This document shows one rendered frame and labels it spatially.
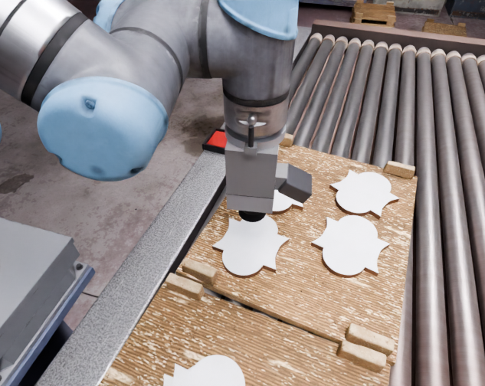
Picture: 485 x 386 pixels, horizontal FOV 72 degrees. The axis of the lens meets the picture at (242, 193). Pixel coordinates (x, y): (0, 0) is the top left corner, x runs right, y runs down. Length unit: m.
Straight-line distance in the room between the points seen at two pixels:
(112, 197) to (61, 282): 1.48
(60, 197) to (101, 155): 2.00
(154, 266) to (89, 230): 1.39
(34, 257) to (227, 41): 0.47
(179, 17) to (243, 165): 0.17
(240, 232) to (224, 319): 0.16
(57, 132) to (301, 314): 0.42
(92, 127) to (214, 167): 0.56
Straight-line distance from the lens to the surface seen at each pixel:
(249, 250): 0.58
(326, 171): 0.75
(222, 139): 0.83
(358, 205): 0.68
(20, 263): 0.65
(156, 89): 0.26
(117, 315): 0.59
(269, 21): 0.33
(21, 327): 0.64
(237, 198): 0.45
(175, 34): 0.33
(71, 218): 2.09
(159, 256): 0.63
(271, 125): 0.38
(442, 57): 1.45
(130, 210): 2.00
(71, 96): 0.23
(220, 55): 0.34
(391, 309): 0.58
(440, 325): 0.62
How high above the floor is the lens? 1.42
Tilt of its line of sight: 45 degrees down
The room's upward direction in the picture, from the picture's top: straight up
